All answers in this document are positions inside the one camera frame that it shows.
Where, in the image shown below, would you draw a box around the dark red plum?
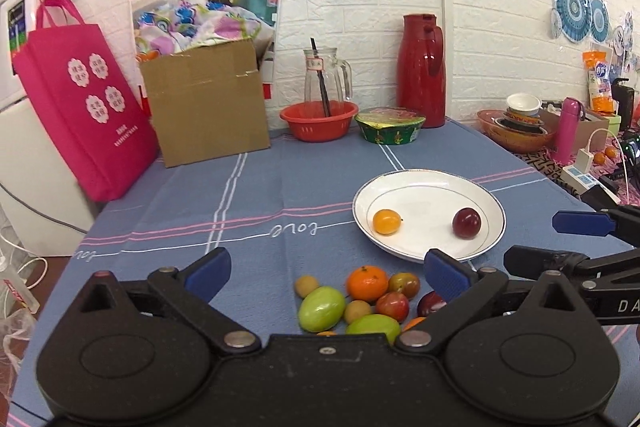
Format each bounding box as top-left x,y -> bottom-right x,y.
416,291 -> 446,317
452,207 -> 482,239

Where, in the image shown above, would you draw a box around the large orange tangerine front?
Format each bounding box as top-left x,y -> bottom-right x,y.
402,317 -> 426,333

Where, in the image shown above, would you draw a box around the red apple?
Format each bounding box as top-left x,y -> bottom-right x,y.
375,291 -> 410,323

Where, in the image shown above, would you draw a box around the green mango front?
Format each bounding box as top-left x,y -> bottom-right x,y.
346,314 -> 401,345

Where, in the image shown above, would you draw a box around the green mango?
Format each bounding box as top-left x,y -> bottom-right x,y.
346,314 -> 401,345
297,286 -> 346,333

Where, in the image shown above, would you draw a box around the small yellow orange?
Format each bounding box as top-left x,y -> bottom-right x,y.
372,209 -> 402,236

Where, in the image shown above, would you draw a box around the white power strip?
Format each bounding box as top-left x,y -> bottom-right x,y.
561,148 -> 620,204

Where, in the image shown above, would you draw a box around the white ceramic plate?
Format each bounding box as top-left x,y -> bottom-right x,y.
352,169 -> 506,262

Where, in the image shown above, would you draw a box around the orange tangerine back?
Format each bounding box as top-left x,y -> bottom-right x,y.
345,265 -> 388,303

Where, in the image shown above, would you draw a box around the brown wooden tray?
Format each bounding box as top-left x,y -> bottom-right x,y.
476,109 -> 554,154

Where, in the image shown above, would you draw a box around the tan longan middle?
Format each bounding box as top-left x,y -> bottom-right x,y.
343,300 -> 372,325

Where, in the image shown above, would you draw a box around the tan longan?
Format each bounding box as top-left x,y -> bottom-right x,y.
343,300 -> 372,325
294,275 -> 320,299

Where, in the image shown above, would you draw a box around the pink thermos bottle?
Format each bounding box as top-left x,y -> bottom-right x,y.
552,98 -> 584,166

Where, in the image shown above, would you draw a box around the tan longan back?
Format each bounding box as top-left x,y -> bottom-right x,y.
294,275 -> 320,299

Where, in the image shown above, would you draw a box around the orange snack package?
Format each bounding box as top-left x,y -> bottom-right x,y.
582,51 -> 615,115

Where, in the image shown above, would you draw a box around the blue striped tablecloth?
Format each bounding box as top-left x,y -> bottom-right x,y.
8,121 -> 625,426

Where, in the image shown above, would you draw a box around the stacked white bowls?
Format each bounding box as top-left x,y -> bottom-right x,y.
503,92 -> 542,132

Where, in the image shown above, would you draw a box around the white water dispenser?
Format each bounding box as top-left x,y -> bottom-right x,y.
1,0 -> 98,257

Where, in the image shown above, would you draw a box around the plastic bottle on floor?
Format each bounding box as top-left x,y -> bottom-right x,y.
1,249 -> 48,315

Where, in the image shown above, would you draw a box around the green foil bowl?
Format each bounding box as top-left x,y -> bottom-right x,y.
355,107 -> 425,145

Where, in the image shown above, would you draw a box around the brown cardboard box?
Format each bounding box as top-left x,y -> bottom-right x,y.
140,40 -> 270,168

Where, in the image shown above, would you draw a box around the pink tote bag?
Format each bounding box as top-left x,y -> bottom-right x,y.
13,0 -> 158,202

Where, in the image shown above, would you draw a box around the blue paper fan decoration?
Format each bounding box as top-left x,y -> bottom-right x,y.
551,0 -> 610,43

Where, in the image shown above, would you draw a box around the red plastic basin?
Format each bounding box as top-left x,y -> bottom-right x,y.
280,101 -> 359,143

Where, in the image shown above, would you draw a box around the red thermos jug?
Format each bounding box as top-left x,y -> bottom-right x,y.
396,14 -> 446,128

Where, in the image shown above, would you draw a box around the dark utensil in pitcher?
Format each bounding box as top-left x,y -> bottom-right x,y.
310,37 -> 331,117

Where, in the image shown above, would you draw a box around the glass pitcher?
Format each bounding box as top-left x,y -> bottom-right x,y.
304,48 -> 352,103

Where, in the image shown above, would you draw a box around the floral cloth in box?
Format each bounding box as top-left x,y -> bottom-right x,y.
134,0 -> 276,62

